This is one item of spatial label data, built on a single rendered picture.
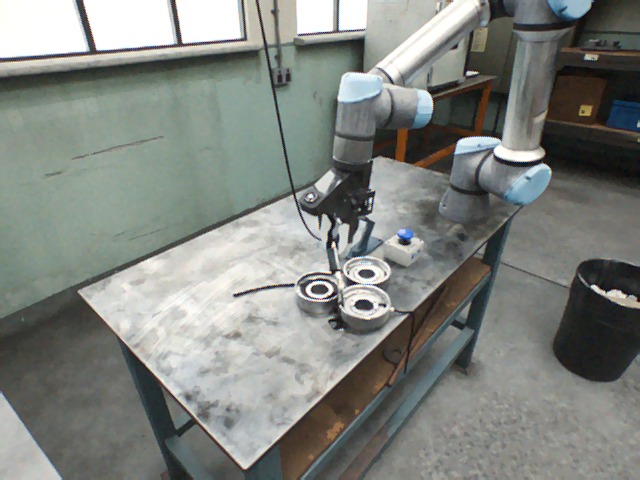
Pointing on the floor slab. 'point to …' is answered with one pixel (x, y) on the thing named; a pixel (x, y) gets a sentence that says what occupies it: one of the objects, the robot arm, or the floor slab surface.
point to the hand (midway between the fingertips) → (332, 252)
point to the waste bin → (600, 321)
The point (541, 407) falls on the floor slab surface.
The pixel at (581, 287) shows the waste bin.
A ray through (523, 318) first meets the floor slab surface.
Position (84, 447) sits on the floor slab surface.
